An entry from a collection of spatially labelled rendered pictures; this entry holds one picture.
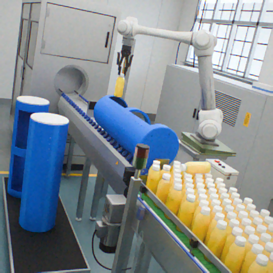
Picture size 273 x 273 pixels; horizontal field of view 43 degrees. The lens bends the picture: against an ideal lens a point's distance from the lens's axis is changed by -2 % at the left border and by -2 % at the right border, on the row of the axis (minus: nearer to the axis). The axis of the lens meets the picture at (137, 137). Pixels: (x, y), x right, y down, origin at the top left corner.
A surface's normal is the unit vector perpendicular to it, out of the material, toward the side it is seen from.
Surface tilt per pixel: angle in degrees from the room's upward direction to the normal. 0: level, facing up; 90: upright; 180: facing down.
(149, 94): 90
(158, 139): 90
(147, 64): 90
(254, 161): 90
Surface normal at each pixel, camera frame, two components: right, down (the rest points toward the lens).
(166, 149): 0.41, 0.33
